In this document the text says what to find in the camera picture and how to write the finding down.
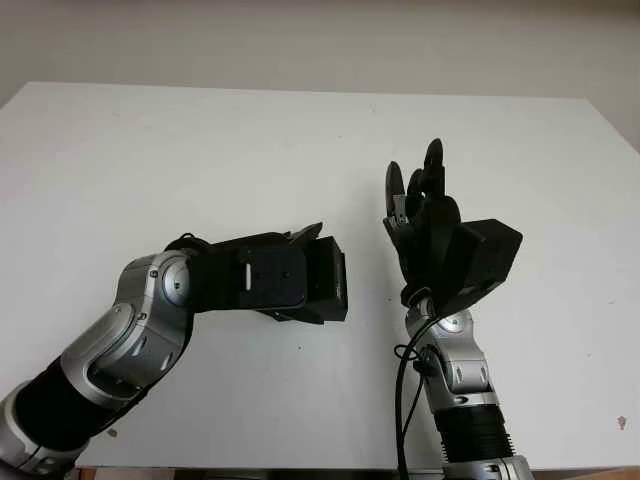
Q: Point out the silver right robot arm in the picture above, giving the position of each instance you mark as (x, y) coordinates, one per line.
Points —
(465, 370)

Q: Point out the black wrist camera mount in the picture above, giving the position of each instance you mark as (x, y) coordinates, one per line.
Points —
(490, 260)
(270, 280)

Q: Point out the black printed box lid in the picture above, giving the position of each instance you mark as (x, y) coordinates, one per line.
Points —
(327, 270)

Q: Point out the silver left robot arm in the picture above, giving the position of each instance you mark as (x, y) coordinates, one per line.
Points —
(130, 340)

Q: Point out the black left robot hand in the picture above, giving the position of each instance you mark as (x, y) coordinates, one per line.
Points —
(250, 240)

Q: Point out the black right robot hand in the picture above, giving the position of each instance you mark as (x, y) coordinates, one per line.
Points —
(430, 240)

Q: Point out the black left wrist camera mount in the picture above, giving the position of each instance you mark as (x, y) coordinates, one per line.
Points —
(270, 280)

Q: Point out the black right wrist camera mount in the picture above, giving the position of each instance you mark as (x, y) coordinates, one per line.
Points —
(490, 260)

